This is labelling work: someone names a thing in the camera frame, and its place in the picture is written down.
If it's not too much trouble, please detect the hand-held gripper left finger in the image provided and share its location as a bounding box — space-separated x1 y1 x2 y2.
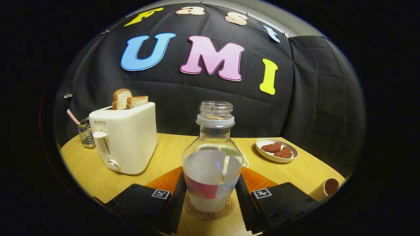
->
105 166 187 235

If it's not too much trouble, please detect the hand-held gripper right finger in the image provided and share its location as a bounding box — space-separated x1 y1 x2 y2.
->
236 166 319 235

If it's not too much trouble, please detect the round wooden coaster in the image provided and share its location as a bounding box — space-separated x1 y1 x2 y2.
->
184 193 235 221

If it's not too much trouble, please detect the clear plastic juice bottle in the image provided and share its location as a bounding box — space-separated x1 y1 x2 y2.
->
182 101 244 213

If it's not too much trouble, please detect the beige cup with pink inside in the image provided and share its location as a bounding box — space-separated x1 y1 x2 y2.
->
308 178 340 202

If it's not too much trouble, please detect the small white divided dish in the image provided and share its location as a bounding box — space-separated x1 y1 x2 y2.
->
239 149 250 168

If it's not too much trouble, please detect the wooden table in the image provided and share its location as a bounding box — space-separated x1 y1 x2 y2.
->
60 133 346 236

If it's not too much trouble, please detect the white oval plate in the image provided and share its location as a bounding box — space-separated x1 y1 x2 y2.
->
256 138 299 163

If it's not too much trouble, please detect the reddish brown meat piece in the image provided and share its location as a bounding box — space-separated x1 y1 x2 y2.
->
261 142 282 153
274 147 292 159

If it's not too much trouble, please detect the white toaster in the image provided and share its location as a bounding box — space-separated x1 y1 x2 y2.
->
89 102 158 175

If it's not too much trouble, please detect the toast bread slice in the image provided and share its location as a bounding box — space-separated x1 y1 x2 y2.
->
112 88 133 110
127 95 149 109

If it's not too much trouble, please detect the metal mesh holder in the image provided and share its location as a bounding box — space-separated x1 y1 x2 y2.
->
77 117 96 149

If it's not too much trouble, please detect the black backdrop cloth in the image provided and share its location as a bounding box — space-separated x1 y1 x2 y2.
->
52 3 366 184

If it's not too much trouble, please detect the pink striped straw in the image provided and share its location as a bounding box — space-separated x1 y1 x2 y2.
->
67 109 81 125

